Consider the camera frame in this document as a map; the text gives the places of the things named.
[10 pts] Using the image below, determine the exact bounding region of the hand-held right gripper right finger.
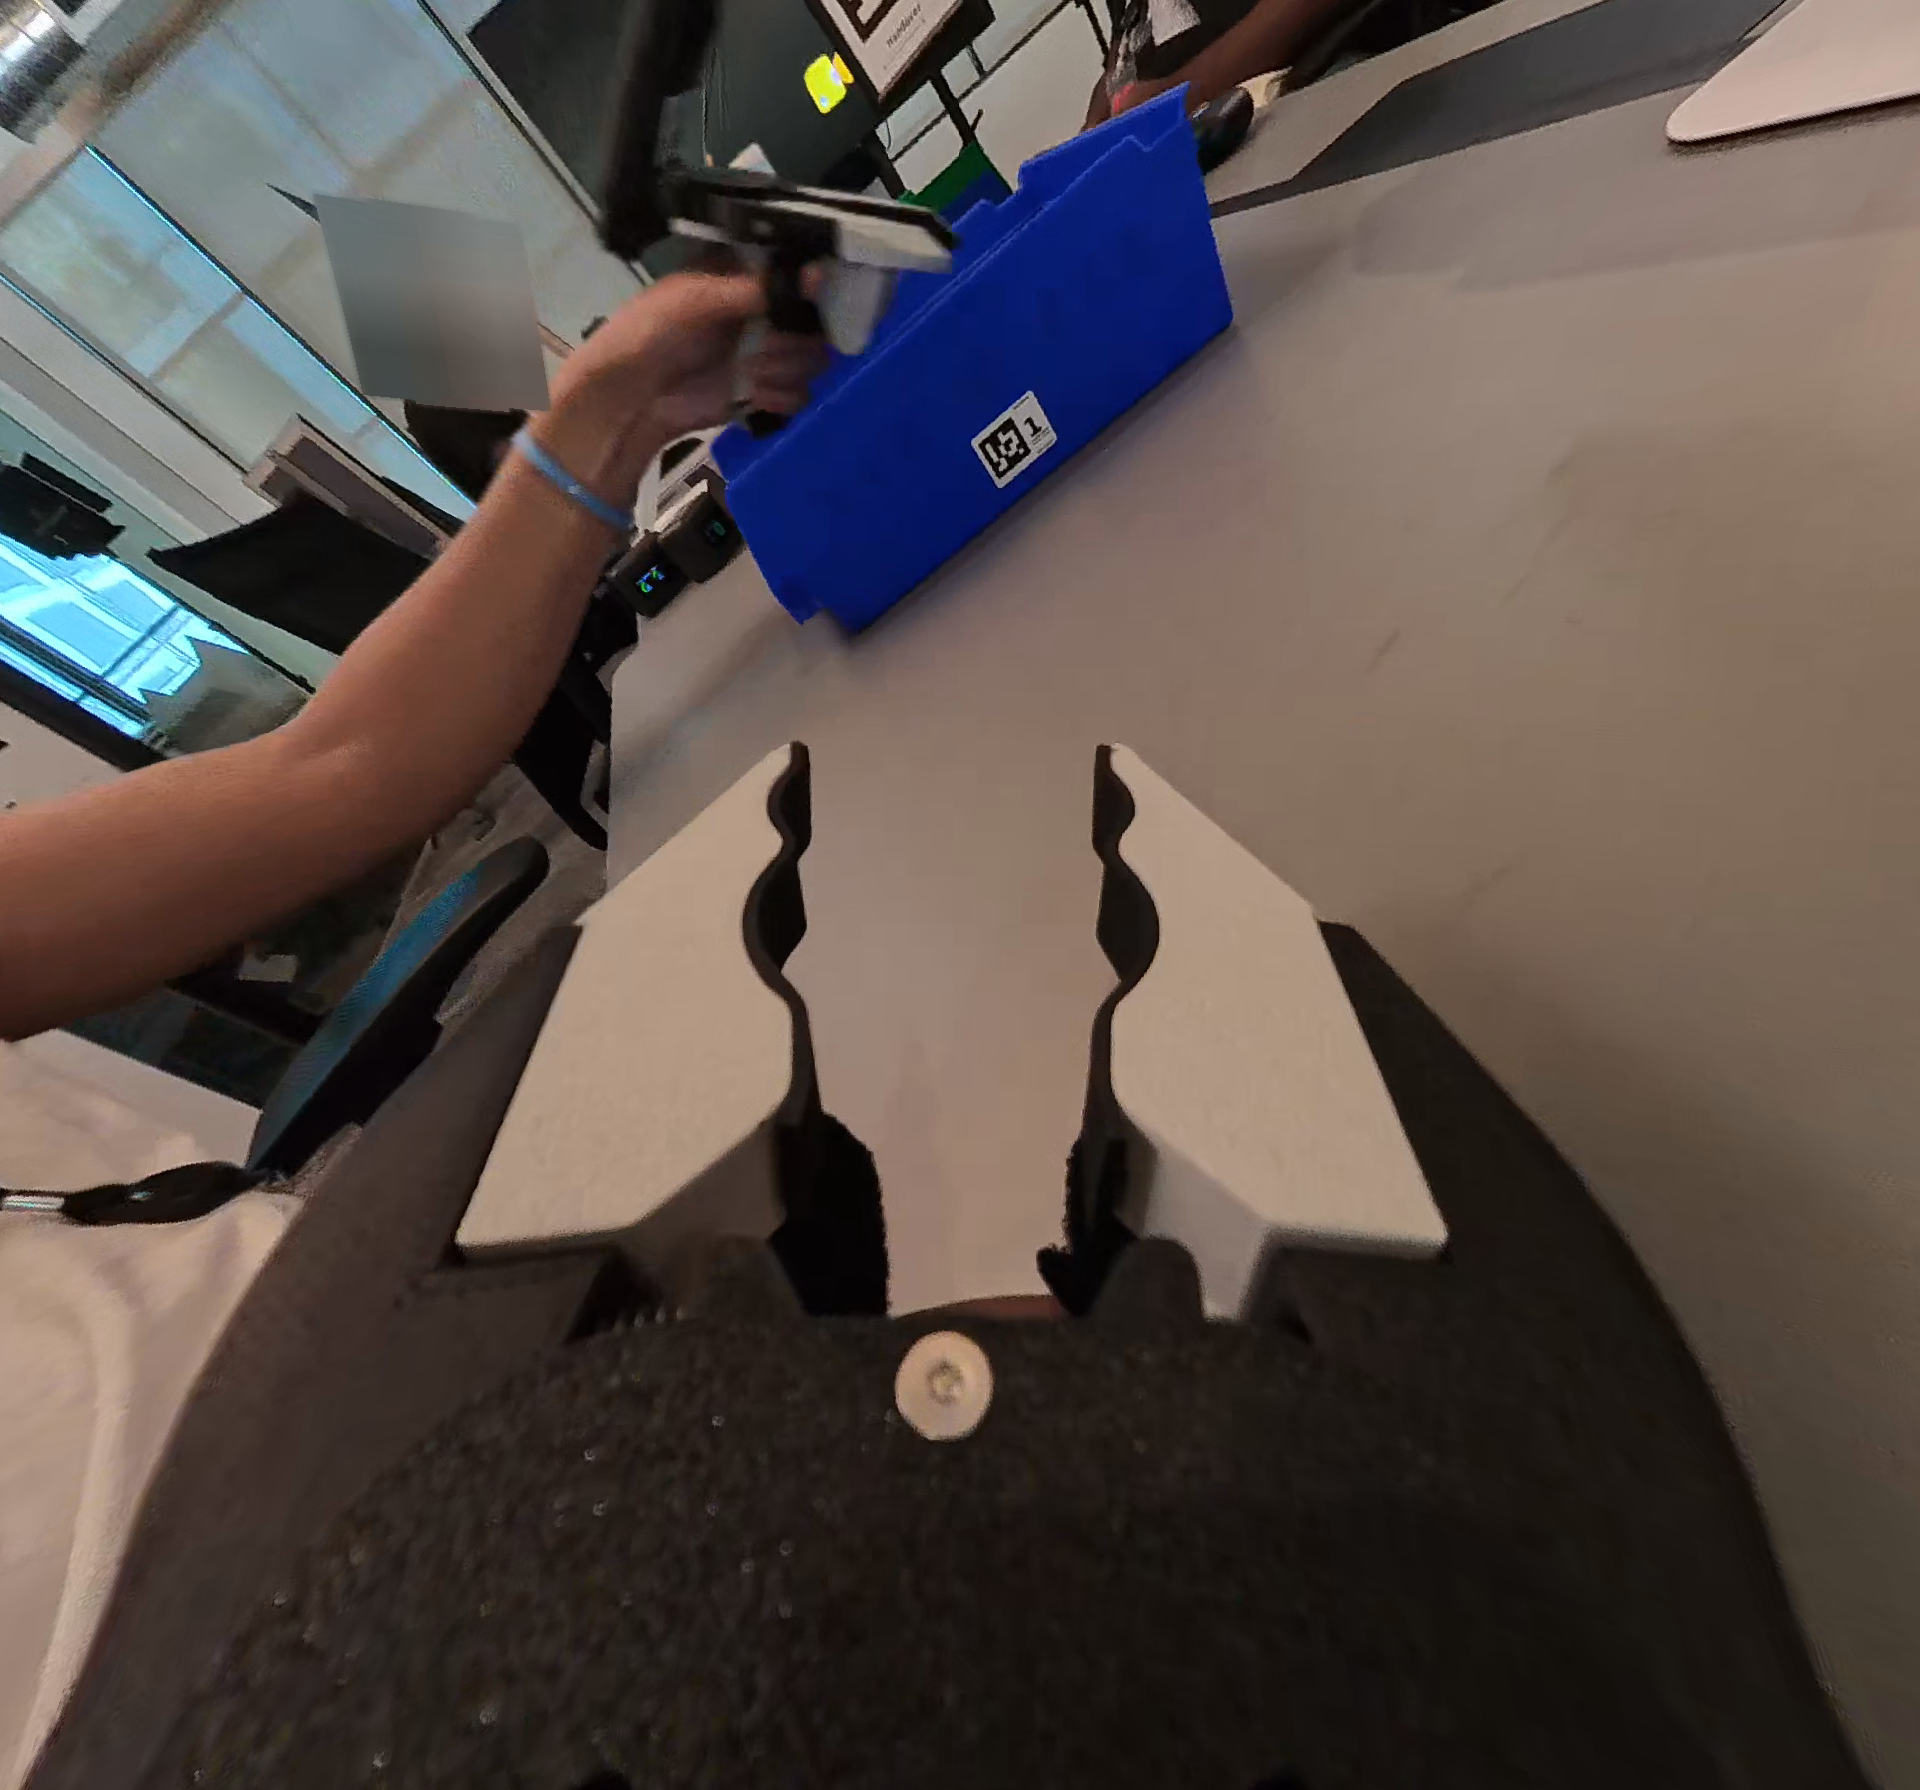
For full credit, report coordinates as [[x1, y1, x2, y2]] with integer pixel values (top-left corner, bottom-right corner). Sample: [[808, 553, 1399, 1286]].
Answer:
[[1036, 744, 1453, 1322]]

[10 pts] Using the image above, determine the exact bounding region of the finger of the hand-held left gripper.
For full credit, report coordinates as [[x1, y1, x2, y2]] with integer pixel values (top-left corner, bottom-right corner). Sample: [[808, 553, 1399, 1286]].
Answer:
[[678, 164, 965, 251], [670, 211, 953, 278]]

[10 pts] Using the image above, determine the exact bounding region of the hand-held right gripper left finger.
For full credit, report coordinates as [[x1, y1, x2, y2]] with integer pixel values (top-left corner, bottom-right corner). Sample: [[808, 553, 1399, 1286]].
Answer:
[[455, 740, 886, 1317]]

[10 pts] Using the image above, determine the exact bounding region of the blue plastic bin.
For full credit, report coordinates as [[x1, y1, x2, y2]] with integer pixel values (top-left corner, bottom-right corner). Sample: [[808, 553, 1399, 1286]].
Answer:
[[712, 80, 1238, 636]]

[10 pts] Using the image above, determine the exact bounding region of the person's left forearm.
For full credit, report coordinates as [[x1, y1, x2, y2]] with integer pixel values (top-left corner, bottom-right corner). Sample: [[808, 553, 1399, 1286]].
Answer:
[[0, 439, 633, 1045]]

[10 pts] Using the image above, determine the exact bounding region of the person's left hand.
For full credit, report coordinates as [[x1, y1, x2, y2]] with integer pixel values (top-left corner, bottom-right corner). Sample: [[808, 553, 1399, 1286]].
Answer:
[[546, 262, 830, 477]]

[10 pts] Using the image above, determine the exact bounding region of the blue mesh chair armrest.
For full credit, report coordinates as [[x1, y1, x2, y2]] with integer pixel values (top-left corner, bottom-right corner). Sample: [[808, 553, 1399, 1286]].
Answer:
[[244, 834, 553, 1181]]

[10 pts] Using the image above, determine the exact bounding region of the blue wristband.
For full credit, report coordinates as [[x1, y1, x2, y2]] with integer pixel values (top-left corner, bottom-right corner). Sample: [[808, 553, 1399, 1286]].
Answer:
[[509, 426, 639, 537]]

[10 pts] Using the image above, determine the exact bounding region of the wooden book stand white base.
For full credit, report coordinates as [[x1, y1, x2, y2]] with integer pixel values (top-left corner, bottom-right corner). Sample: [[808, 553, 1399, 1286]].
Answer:
[[1661, 0, 1920, 148]]

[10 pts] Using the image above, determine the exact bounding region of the dark wall board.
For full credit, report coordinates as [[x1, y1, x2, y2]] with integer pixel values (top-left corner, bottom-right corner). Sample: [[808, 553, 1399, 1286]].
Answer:
[[465, 0, 902, 208]]

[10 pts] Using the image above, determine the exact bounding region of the black strap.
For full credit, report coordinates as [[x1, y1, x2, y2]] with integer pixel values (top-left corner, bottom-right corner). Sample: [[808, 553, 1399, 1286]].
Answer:
[[0, 1159, 270, 1228]]

